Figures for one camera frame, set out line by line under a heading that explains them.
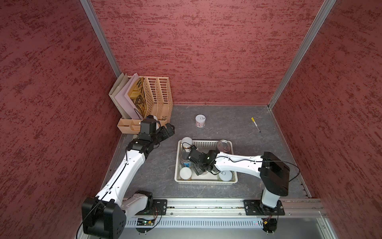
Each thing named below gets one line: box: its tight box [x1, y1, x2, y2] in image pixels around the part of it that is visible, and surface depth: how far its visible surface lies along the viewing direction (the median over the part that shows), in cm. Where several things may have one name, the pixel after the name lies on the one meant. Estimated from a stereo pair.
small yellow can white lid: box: [179, 166, 192, 180], surface depth 80 cm
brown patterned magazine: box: [127, 76, 148, 119], surface depth 102 cm
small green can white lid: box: [218, 170, 233, 182], surface depth 81 cm
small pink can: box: [194, 114, 206, 128], surface depth 108 cm
